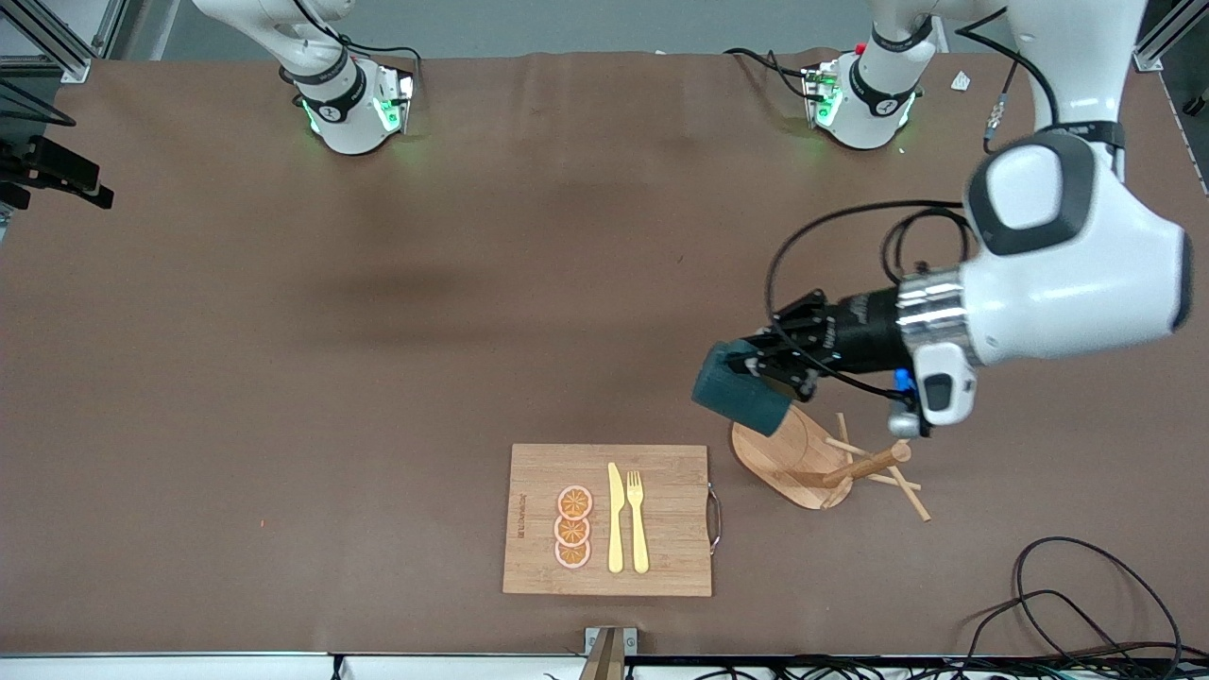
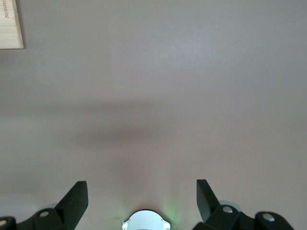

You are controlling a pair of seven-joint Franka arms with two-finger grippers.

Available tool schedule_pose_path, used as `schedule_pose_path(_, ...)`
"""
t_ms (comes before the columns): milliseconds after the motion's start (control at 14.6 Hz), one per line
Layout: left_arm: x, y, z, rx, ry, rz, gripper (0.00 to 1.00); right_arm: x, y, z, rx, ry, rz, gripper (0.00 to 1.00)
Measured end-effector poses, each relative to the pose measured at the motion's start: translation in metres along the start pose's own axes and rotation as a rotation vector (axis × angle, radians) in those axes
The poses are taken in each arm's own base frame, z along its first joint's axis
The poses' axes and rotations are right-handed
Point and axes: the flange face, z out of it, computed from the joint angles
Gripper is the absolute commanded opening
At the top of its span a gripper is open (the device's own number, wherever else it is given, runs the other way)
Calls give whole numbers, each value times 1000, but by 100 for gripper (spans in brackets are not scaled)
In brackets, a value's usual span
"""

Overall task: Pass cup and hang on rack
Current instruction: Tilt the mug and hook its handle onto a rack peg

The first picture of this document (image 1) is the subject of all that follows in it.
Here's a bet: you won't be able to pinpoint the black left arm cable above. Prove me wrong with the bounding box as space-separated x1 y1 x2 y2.
763 5 1059 398

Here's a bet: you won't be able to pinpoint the black cable bundle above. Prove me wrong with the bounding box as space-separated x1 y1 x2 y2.
652 647 1209 680

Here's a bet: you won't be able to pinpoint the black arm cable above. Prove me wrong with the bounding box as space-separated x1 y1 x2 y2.
0 80 77 128
763 5 1059 398

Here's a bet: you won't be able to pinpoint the yellow plastic fork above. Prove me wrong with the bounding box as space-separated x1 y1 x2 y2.
626 470 651 575

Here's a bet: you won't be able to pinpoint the black left base cable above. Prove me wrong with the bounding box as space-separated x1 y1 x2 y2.
723 45 818 100

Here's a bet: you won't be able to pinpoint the yellow plastic knife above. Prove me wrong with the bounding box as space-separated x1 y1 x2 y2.
607 462 626 574

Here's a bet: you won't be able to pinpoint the wooden cutting board, metal handle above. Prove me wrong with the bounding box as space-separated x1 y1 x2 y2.
502 443 724 598

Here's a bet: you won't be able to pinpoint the brown table cover sheet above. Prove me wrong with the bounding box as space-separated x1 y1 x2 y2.
0 47 1209 657

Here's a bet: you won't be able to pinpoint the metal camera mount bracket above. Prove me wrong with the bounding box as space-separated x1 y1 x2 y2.
578 625 639 680

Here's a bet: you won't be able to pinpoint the aluminium frame profile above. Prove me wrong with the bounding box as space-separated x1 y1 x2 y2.
0 0 128 84
1133 0 1209 73

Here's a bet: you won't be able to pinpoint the dark teal cup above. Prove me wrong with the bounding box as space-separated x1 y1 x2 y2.
691 342 794 437

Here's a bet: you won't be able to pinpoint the white table edge rail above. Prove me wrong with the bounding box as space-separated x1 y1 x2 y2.
0 652 1209 680

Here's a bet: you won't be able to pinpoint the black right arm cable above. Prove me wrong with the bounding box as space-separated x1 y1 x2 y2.
0 80 77 128

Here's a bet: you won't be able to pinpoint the black looped cable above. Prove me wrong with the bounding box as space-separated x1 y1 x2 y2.
1013 536 1183 676
963 590 1144 680

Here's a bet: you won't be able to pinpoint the black base cable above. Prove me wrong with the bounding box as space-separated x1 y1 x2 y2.
293 0 423 91
723 45 818 100

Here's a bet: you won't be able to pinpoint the wooden cup rack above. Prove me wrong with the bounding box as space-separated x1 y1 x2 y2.
732 404 933 523

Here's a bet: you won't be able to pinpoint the black right base cable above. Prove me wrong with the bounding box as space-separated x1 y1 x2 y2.
293 0 423 91

